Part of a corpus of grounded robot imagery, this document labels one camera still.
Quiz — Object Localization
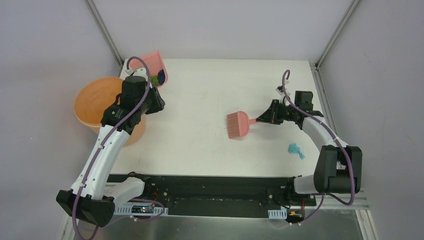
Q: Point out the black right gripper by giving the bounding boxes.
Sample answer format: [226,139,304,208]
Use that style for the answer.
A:
[256,99,299,125]

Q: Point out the pink hand brush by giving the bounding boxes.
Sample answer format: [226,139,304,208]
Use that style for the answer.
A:
[226,111,257,139]

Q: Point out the pink plastic dustpan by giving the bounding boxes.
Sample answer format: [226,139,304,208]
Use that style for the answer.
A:
[140,50,168,87]

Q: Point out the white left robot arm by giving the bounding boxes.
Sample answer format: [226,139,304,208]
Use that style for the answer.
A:
[56,75,165,227]

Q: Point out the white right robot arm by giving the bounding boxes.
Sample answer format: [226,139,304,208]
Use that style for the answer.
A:
[256,91,363,205]

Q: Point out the green paper scrap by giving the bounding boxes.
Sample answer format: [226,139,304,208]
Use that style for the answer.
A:
[150,75,159,86]

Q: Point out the dark blue paper scrap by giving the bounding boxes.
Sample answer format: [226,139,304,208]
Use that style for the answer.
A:
[157,69,166,86]

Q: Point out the light blue paper scrap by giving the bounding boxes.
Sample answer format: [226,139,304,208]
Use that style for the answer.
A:
[287,143,305,160]

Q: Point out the orange plastic bucket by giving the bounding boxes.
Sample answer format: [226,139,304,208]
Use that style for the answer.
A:
[73,76,147,147]

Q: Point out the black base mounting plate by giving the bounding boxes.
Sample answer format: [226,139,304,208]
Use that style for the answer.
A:
[109,173,327,220]

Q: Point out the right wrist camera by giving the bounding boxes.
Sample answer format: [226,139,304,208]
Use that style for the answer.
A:
[276,85,284,95]

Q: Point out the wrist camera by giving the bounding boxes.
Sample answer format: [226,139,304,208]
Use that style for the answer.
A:
[276,85,284,95]
[125,67,148,81]

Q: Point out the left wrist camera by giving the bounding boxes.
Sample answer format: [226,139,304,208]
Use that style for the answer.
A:
[125,67,148,81]

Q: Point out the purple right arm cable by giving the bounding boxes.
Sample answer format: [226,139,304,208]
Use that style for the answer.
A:
[281,69,357,226]

